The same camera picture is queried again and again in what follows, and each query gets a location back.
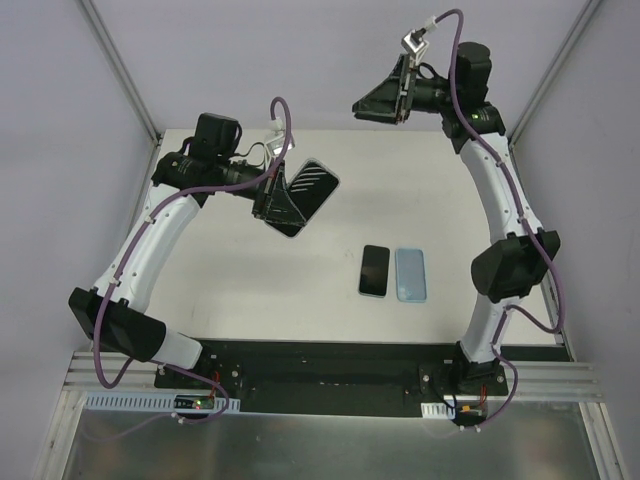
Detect light blue phone case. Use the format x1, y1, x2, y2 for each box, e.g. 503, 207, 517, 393
395, 248, 427, 303

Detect right white cable duct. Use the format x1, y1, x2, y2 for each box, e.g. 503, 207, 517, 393
421, 402, 455, 420

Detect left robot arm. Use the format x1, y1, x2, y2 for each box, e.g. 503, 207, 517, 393
69, 114, 307, 370

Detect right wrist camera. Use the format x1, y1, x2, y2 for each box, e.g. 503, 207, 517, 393
401, 27, 431, 64

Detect right aluminium frame post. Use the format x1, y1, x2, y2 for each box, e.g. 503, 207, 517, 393
508, 0, 604, 148

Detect left aluminium frame post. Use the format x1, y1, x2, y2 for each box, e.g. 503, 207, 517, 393
76, 0, 162, 145

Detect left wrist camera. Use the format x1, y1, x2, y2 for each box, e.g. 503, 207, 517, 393
264, 117, 295, 159

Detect right aluminium extrusion rail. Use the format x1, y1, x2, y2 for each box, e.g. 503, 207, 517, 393
514, 361, 604, 403

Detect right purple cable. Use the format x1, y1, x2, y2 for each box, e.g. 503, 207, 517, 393
424, 8, 566, 361

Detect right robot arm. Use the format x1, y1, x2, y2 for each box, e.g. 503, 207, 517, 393
352, 42, 561, 385

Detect aluminium frame post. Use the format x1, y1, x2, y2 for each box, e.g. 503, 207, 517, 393
508, 0, 604, 148
76, 0, 162, 145

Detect aluminium extrusion rail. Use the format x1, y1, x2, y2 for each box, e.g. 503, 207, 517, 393
514, 361, 604, 403
64, 352, 157, 390

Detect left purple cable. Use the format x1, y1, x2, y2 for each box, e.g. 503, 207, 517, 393
92, 97, 296, 390

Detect white cable duct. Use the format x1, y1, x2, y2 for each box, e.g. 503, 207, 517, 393
421, 402, 455, 420
85, 392, 241, 415

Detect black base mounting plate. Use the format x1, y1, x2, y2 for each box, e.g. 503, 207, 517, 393
154, 340, 508, 418

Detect left white cable duct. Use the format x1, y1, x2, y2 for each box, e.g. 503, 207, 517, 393
85, 392, 241, 415

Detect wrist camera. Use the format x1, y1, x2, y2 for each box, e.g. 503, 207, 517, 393
264, 117, 295, 159
401, 27, 431, 64

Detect purple cable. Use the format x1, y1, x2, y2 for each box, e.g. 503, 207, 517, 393
92, 97, 296, 390
424, 8, 566, 361

